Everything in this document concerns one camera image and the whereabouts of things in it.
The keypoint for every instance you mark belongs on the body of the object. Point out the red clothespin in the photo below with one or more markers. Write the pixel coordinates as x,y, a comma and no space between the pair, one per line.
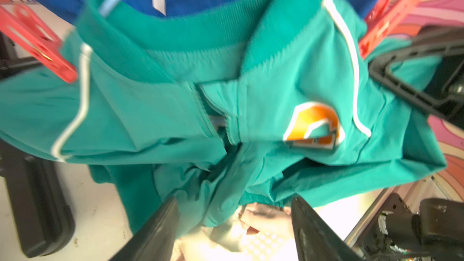
27,29
379,29

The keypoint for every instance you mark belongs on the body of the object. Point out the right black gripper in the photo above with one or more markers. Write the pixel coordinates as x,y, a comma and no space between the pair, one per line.
444,95

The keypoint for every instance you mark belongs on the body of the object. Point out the pink printed jacket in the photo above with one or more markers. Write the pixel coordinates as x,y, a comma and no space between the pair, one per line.
255,232

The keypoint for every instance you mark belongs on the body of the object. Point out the green jacket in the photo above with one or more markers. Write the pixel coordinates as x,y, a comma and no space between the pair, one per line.
256,101

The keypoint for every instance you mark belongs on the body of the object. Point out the red clothespin on green jacket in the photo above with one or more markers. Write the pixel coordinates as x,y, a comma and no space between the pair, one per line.
27,29

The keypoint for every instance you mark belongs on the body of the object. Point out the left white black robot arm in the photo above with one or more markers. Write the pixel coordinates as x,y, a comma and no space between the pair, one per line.
437,232

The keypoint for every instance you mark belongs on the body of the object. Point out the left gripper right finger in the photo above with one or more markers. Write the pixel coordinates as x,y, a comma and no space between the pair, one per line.
315,240

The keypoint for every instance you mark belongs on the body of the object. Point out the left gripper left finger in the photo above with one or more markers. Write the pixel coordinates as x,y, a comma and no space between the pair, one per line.
155,240

